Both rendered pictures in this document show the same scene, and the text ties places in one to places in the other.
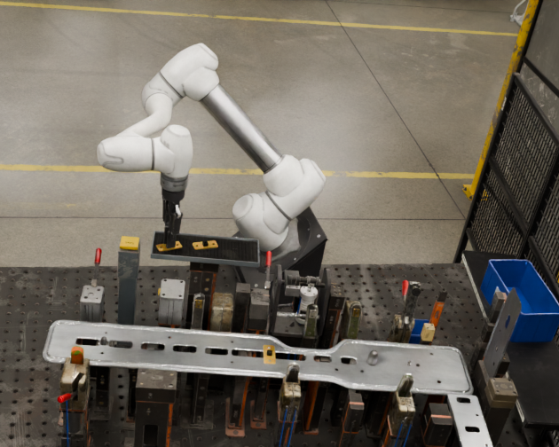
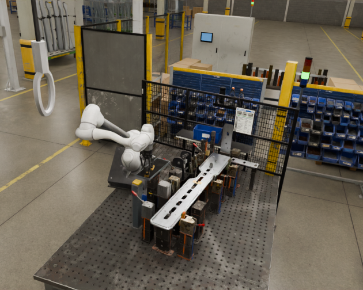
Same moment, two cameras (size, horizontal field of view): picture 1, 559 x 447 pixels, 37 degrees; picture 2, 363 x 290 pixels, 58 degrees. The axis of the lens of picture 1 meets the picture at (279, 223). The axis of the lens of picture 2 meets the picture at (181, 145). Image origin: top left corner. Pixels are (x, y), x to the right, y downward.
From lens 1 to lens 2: 238 cm
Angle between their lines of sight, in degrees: 50
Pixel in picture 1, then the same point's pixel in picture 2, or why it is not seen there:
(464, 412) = (238, 161)
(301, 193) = not seen: hidden behind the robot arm
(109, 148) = (140, 142)
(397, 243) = (91, 169)
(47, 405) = (158, 256)
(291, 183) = not seen: hidden behind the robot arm
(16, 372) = (133, 260)
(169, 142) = (150, 130)
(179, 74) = (94, 118)
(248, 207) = (132, 155)
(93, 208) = not seen: outside the picture
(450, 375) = (223, 157)
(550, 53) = (99, 80)
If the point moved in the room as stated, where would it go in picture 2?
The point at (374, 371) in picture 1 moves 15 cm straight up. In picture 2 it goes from (215, 167) to (216, 154)
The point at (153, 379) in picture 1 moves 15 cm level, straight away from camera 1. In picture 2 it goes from (199, 205) to (182, 199)
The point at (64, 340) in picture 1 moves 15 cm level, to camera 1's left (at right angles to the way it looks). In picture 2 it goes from (162, 221) to (150, 232)
